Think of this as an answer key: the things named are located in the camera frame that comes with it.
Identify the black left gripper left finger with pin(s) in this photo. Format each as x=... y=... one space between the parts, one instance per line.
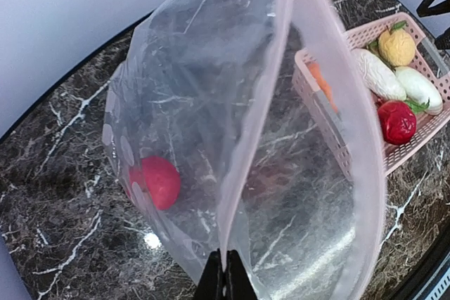
x=211 y=284

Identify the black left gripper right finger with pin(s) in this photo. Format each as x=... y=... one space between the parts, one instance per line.
x=237 y=283

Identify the white toy radish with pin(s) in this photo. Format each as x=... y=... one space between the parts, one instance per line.
x=422 y=96

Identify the white toy cabbage with leaves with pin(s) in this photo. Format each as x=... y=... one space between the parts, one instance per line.
x=377 y=76

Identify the red toy pomegranate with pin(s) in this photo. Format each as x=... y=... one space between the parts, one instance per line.
x=397 y=121

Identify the red toy apple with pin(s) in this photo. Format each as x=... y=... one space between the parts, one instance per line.
x=161 y=178

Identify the orange toy fruit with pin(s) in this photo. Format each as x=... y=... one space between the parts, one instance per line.
x=322 y=83

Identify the clear zip top bag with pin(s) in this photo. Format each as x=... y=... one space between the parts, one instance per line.
x=207 y=85

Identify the yellow toy pear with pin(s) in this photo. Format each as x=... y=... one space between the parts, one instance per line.
x=394 y=46

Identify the pink perforated plastic basket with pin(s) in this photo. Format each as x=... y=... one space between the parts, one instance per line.
x=427 y=61

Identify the white slotted cable duct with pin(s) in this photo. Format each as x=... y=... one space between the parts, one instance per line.
x=438 y=289

